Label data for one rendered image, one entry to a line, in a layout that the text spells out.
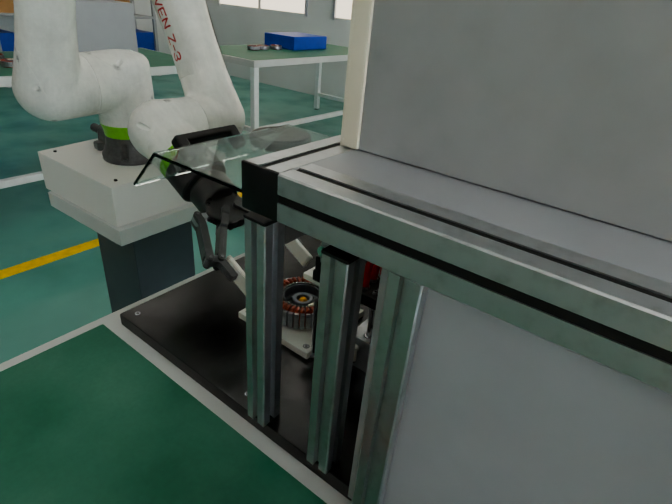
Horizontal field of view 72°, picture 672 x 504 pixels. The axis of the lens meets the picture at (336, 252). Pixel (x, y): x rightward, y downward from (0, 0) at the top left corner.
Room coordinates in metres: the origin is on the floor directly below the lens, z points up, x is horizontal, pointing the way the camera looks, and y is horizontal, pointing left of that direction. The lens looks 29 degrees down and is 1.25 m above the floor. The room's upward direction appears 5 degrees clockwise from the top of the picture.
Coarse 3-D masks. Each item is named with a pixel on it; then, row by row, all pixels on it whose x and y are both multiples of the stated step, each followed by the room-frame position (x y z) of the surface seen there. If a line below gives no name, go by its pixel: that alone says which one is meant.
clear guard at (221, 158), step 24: (192, 144) 0.59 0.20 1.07; (216, 144) 0.60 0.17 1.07; (240, 144) 0.61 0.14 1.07; (264, 144) 0.62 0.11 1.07; (288, 144) 0.63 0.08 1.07; (144, 168) 0.56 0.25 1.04; (168, 168) 0.59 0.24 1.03; (192, 168) 0.50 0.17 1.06; (216, 168) 0.51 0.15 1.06; (240, 168) 0.51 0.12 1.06
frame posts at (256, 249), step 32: (256, 224) 0.42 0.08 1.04; (256, 256) 0.42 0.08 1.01; (352, 256) 0.35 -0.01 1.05; (256, 288) 0.42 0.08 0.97; (320, 288) 0.36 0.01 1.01; (352, 288) 0.36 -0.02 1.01; (256, 320) 0.42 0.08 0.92; (320, 320) 0.36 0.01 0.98; (352, 320) 0.36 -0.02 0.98; (256, 352) 0.42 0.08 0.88; (320, 352) 0.35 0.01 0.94; (352, 352) 0.36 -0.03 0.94; (256, 384) 0.42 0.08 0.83; (320, 384) 0.35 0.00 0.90; (320, 416) 0.36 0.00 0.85; (320, 448) 0.35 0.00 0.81
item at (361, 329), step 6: (366, 324) 0.56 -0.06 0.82; (360, 330) 0.54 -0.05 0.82; (360, 336) 0.53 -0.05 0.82; (366, 336) 0.53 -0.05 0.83; (360, 342) 0.52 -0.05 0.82; (366, 342) 0.52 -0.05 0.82; (360, 348) 0.52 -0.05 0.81; (366, 348) 0.51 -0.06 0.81; (360, 354) 0.52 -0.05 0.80; (366, 354) 0.51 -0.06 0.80; (360, 360) 0.52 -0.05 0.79; (366, 360) 0.51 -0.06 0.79; (360, 366) 0.52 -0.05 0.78; (366, 366) 0.51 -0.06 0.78
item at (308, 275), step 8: (320, 264) 0.57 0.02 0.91; (304, 272) 0.60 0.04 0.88; (312, 272) 0.60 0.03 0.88; (320, 272) 0.57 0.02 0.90; (312, 280) 0.58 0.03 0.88; (376, 288) 0.54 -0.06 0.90; (368, 296) 0.52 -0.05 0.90; (376, 296) 0.52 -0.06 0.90; (368, 304) 0.52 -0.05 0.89; (368, 320) 0.53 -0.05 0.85; (368, 328) 0.53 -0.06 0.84; (368, 336) 0.53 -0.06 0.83
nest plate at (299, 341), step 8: (240, 312) 0.61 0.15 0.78; (360, 312) 0.64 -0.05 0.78; (288, 328) 0.58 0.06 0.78; (304, 328) 0.59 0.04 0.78; (288, 336) 0.56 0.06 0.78; (296, 336) 0.56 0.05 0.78; (304, 336) 0.57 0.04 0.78; (288, 344) 0.55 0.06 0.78; (296, 344) 0.55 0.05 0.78; (304, 344) 0.55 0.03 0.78; (296, 352) 0.54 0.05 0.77; (304, 352) 0.53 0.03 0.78
